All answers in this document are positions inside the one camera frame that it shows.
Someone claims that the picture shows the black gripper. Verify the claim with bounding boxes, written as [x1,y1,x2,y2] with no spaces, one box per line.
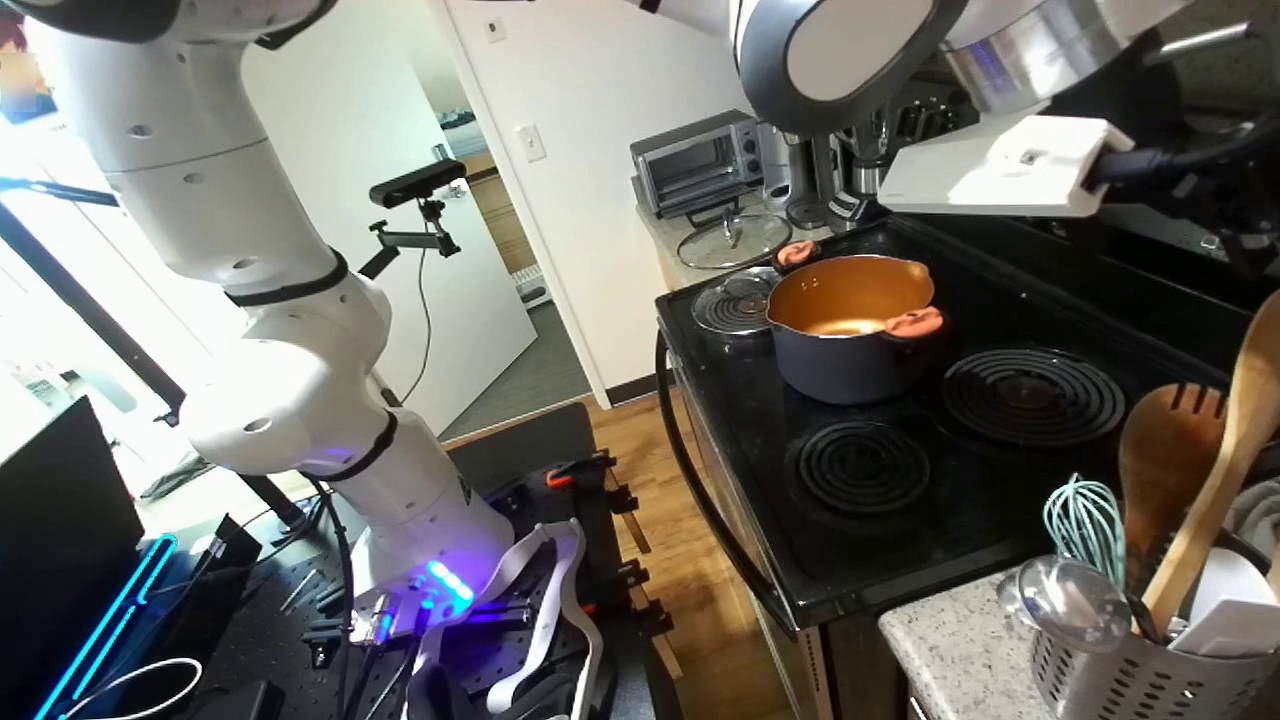
[1092,101,1280,256]

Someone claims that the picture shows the wooden spatula with tined tip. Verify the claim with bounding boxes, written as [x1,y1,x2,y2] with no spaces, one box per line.
[1137,289,1280,636]

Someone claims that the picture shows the brown slotted wooden spatula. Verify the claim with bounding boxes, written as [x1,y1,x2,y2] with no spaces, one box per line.
[1117,380,1227,605]

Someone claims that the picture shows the grey pot copper interior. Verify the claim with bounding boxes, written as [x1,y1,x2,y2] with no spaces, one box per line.
[762,235,952,411]

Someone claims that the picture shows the black electric stove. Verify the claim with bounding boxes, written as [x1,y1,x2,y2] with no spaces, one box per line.
[651,24,1280,720]

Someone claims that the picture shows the glass pot lid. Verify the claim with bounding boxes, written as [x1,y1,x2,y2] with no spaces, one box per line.
[670,205,797,274]

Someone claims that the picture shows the perforated metal utensil holder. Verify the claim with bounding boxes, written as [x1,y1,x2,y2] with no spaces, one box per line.
[1020,582,1280,720]

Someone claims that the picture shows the large coil burner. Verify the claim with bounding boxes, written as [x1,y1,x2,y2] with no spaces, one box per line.
[935,344,1130,450]

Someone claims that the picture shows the teal whisk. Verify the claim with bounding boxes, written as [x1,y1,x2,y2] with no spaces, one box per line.
[1040,471,1130,595]

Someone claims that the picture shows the silver black blender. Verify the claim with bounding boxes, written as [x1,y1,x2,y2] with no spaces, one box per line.
[785,124,873,235]

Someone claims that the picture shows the white utensil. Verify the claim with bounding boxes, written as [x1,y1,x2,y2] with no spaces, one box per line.
[1177,542,1280,654]

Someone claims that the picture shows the metal ladle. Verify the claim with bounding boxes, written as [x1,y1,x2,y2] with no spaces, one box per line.
[992,551,1137,644]

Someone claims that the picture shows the small coil burner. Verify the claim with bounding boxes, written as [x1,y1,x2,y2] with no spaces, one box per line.
[779,417,935,521]

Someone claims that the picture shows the silver toaster oven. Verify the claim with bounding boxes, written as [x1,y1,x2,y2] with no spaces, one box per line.
[628,111,790,224]

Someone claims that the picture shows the black orange clamp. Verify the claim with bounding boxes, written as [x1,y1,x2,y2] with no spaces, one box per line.
[540,446,625,503]
[603,551,670,644]

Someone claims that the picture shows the black case with blue trim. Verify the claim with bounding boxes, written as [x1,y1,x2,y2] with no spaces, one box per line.
[30,516,268,720]

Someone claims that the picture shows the black pole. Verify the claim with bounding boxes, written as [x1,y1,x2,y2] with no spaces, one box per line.
[0,197,187,417]

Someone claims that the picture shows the colourful poster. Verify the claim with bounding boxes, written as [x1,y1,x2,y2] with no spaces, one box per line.
[0,11,56,126]

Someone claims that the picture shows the glass lid with metal handle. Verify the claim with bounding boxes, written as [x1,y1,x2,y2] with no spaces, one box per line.
[687,260,787,344]

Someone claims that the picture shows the grey strap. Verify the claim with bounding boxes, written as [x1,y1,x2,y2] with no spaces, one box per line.
[395,516,616,720]

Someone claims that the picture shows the black stereo camera bar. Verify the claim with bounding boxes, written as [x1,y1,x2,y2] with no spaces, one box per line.
[364,157,471,210]

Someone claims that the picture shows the black camera stand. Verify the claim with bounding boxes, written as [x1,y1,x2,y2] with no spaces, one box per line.
[356,197,464,282]

